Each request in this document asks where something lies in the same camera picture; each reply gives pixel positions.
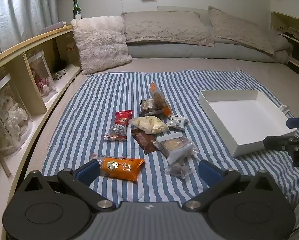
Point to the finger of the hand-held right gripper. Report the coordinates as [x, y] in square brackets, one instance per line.
[277, 142]
[295, 122]

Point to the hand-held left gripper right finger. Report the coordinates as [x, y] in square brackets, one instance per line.
[207, 171]

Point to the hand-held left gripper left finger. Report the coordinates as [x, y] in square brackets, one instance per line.
[88, 173]

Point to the small clear dark-candy packet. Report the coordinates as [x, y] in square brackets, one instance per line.
[179, 170]

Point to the orange snack packet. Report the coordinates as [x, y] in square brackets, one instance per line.
[119, 167]

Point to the white cardboard box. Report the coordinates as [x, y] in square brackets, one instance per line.
[252, 120]

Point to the small white printed snack packet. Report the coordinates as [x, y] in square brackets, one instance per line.
[177, 122]

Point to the brown snack packet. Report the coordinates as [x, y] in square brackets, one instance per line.
[144, 141]

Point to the cream crinkled snack packet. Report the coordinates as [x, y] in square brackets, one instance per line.
[149, 123]

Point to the small clear plastic wrapper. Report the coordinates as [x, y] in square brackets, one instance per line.
[284, 108]

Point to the clear pastry packet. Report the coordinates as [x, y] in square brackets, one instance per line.
[175, 145]

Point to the red snack packet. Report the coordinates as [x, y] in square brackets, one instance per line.
[119, 123]

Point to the blue white striped blanket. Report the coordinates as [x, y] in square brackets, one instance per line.
[102, 92]

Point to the orange-edged clear cookie packet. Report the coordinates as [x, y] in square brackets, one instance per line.
[159, 98]

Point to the clear dark brownie packet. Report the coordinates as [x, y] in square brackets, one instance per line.
[148, 106]

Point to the clear cylindrical doll case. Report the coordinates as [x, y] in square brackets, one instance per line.
[12, 120]

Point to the wooden rack with clutter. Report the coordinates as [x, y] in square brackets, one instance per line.
[282, 20]

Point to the clear doll display box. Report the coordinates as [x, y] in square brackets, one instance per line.
[42, 80]

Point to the small dark ornament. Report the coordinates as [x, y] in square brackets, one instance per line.
[59, 72]

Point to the long wooden shelf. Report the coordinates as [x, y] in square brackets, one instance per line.
[32, 80]

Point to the grey folded duvet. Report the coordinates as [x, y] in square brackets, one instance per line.
[177, 51]

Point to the fluffy white pillow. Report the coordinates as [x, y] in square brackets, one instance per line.
[102, 45]

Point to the wide beige textured pillow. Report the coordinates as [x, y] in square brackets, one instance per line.
[164, 27]

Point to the pink flat box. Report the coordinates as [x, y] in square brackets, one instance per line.
[54, 26]

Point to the green glass bottle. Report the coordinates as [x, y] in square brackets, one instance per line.
[76, 8]

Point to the pale curtain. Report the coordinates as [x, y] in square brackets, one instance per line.
[19, 15]

